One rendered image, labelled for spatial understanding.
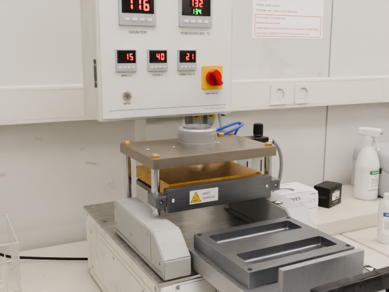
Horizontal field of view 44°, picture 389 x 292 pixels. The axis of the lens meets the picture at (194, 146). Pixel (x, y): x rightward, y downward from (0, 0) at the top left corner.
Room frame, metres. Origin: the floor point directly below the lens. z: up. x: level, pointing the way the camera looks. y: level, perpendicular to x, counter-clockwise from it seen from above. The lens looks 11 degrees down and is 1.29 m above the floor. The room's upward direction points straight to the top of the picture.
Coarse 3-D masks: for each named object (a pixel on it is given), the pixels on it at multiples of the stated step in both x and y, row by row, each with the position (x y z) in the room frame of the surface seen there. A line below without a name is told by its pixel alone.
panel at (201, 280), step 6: (186, 282) 0.74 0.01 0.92; (192, 282) 0.74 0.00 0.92; (198, 282) 0.75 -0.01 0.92; (204, 282) 0.75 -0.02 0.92; (174, 288) 0.73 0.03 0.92; (180, 288) 0.73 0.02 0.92; (186, 288) 0.73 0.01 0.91; (192, 288) 0.74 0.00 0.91; (198, 288) 0.74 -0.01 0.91; (204, 288) 0.75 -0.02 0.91; (210, 288) 0.75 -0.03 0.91
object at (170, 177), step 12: (144, 168) 0.98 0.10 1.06; (180, 168) 0.98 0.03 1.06; (192, 168) 0.96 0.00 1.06; (204, 168) 0.96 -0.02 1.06; (216, 168) 0.98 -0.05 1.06; (228, 168) 0.98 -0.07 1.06; (240, 168) 0.98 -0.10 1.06; (144, 180) 0.96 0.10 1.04; (168, 180) 0.88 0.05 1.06; (180, 180) 0.88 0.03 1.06; (192, 180) 0.88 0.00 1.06; (204, 180) 0.88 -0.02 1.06; (216, 180) 0.90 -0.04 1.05
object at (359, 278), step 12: (360, 276) 0.58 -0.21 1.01; (372, 276) 0.58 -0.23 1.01; (384, 276) 0.59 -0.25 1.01; (312, 288) 0.55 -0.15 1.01; (324, 288) 0.55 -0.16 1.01; (336, 288) 0.55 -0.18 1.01; (348, 288) 0.56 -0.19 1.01; (360, 288) 0.57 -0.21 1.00; (372, 288) 0.58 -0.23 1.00; (384, 288) 0.59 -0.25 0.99
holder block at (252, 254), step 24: (288, 216) 0.86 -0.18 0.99; (216, 240) 0.77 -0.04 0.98; (240, 240) 0.74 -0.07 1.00; (264, 240) 0.74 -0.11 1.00; (288, 240) 0.74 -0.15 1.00; (312, 240) 0.75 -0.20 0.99; (336, 240) 0.74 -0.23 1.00; (216, 264) 0.70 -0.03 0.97; (240, 264) 0.65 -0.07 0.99; (264, 264) 0.65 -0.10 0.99; (288, 264) 0.65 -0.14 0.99
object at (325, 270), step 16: (192, 256) 0.75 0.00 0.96; (336, 256) 0.64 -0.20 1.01; (352, 256) 0.65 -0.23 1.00; (208, 272) 0.70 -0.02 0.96; (224, 272) 0.68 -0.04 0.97; (288, 272) 0.60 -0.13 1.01; (304, 272) 0.61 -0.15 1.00; (320, 272) 0.63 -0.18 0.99; (336, 272) 0.64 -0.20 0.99; (352, 272) 0.66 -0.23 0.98; (224, 288) 0.66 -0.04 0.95; (240, 288) 0.63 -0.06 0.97; (256, 288) 0.63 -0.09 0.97; (272, 288) 0.63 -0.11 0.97; (288, 288) 0.60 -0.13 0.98; (304, 288) 0.61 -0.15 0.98
